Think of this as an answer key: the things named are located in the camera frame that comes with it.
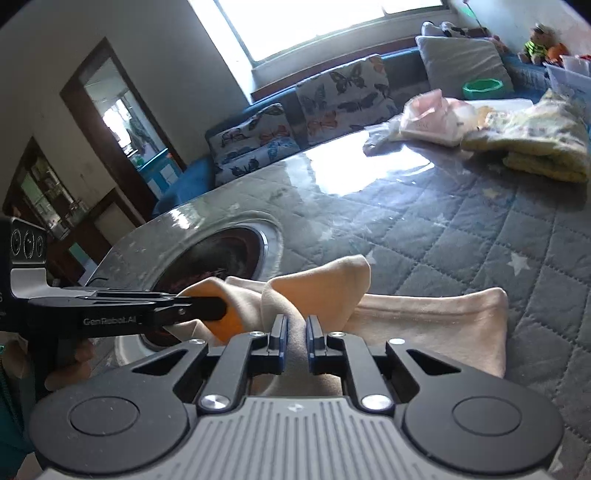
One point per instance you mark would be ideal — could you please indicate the clear plastic storage box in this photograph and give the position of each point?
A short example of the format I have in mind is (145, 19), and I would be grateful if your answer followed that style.
(570, 74)

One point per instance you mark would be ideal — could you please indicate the person's left hand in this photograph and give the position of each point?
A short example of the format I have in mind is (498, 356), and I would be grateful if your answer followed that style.
(76, 364)

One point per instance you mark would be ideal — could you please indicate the dark wooden door frame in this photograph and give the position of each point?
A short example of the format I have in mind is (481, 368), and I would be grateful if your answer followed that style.
(74, 92)

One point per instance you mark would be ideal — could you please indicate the clear plastic bag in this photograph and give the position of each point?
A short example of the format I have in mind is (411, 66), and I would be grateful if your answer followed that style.
(383, 138)

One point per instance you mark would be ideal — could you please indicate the cream garment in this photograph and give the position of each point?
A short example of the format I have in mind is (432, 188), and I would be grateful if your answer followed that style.
(415, 323)

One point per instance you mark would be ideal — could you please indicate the large butterfly print cushion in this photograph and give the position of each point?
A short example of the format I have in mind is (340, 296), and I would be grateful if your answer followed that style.
(346, 99)

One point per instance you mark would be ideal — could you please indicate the blue sofa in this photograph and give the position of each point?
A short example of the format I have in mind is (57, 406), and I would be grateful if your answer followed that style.
(189, 184)

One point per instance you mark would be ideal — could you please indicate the pink bagged clothing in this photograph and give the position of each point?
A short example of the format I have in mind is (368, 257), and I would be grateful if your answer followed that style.
(429, 120)

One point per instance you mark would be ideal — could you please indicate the window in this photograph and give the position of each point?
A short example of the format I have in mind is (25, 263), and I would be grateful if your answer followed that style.
(323, 23)

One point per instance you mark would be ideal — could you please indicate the small butterfly print cushion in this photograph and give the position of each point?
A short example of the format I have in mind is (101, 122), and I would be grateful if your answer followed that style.
(258, 159)
(251, 131)

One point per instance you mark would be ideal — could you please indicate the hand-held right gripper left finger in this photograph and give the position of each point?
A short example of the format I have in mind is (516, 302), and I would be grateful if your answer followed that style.
(280, 344)

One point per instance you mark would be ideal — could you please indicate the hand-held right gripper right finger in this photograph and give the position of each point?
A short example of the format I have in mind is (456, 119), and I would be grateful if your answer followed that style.
(314, 344)

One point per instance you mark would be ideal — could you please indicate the yellow floral folded blanket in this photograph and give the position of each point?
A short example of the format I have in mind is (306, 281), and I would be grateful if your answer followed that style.
(545, 134)

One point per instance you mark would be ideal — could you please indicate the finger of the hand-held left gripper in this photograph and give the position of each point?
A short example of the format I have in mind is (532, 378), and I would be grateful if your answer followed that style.
(203, 308)

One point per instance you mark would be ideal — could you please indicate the dark wooden cabinet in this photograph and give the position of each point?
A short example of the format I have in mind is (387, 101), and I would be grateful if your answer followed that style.
(106, 217)

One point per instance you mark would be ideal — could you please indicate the green bowl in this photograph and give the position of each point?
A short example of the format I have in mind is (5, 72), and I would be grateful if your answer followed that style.
(482, 88)

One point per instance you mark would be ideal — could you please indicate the stuffed toy bear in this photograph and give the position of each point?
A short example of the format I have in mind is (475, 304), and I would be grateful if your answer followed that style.
(535, 46)

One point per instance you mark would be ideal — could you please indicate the grey pillow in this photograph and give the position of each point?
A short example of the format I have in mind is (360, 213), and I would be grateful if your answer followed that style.
(461, 60)

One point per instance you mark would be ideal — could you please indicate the black and white plush pillow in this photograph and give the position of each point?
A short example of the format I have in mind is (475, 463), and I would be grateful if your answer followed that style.
(455, 31)

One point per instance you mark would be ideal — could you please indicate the round dark table inset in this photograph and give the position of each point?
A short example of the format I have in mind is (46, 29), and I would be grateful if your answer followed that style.
(221, 251)

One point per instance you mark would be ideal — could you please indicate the grey quilted star blanket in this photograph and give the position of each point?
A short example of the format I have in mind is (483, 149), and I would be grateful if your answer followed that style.
(461, 230)

